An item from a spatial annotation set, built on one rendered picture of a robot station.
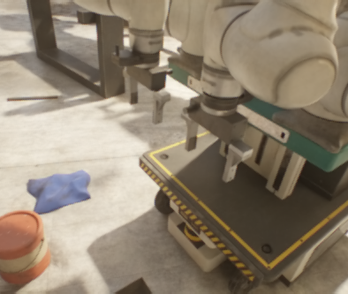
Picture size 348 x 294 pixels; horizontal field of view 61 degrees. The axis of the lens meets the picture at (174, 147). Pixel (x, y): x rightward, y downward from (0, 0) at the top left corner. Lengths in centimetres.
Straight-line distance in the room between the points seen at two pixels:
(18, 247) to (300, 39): 105
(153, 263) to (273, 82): 104
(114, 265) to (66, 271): 18
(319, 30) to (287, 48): 5
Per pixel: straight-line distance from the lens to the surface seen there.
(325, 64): 38
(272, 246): 103
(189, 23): 101
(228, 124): 59
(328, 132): 78
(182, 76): 107
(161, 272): 128
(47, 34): 326
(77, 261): 134
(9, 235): 124
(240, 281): 115
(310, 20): 41
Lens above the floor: 110
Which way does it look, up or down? 36 degrees down
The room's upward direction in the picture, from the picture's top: 5 degrees clockwise
